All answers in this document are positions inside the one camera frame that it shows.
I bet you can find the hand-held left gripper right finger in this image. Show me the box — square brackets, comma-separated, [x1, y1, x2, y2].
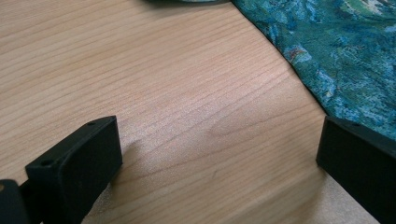
[316, 115, 396, 224]

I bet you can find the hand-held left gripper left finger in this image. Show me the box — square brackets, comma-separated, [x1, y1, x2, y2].
[25, 115, 123, 224]

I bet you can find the teal floral button shirt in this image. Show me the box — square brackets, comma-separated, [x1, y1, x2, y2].
[146, 0, 396, 142]

